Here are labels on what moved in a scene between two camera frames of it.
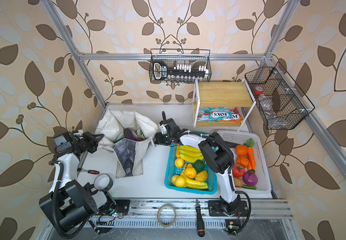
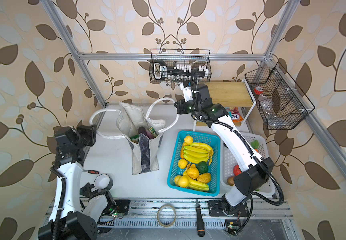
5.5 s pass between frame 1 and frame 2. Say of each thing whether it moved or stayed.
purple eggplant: moved
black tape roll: stayed
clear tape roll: stayed
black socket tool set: stayed
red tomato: stayed
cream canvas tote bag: moved
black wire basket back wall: stayed
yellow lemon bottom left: stayed
